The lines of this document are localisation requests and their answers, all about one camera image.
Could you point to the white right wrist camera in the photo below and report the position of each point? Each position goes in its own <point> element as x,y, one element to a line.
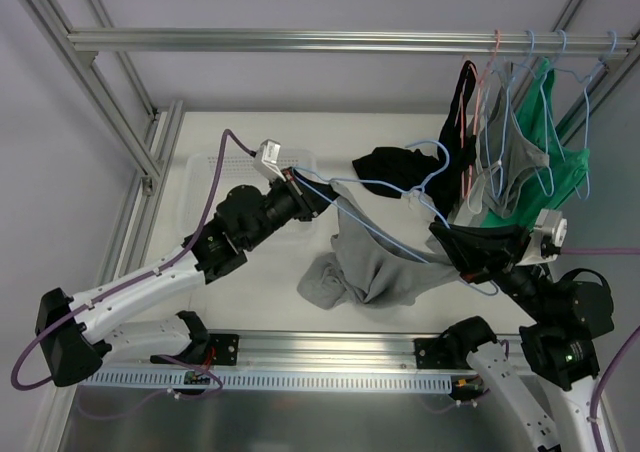
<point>546,238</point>

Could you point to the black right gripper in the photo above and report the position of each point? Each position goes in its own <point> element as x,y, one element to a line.
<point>500,255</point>

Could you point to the white plastic basket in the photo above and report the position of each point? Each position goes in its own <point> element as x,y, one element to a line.
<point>237,170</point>

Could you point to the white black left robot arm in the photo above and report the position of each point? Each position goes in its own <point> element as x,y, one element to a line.
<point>72,330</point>

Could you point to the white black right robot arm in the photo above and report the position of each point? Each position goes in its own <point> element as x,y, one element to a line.
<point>568,315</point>

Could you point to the blue hanger with green top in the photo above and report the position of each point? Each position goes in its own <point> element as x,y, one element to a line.
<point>549,190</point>

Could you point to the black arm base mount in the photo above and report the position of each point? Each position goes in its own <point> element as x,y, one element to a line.
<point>450,349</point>

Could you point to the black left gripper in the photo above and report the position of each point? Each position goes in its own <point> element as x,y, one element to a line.
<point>301,194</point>

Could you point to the aluminium hanging rail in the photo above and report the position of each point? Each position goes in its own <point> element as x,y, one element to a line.
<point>280,40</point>

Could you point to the aluminium table edge rail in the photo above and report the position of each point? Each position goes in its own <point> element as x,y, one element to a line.
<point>282,351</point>

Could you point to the empty blue hanger far right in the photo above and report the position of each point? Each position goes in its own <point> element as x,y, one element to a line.
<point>590,122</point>

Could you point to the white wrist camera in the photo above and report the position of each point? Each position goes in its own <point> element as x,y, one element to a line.
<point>266,161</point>
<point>546,238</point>

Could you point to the white slotted cable duct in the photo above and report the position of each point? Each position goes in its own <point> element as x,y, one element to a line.
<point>234,380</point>

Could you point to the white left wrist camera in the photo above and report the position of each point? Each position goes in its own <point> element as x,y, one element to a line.
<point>266,161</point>

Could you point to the white tank top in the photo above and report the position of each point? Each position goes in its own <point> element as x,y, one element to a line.
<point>468,207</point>

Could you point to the aluminium frame left posts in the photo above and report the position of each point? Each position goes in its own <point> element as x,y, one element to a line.
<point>152,150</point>

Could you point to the black tank top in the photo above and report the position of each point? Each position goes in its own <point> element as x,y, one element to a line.
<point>388,171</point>

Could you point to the grey tank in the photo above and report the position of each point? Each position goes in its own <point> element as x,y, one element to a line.
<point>522,160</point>
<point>367,268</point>

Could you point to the blue hanger with grey top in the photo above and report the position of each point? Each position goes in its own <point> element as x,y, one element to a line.
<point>520,67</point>

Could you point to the green tank top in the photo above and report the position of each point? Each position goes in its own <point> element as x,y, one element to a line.
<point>568,165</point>

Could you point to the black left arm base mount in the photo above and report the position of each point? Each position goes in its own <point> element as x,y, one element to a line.
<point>206,348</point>

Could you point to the pink wire hanger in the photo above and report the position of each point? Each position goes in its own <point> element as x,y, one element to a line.
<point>480,100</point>

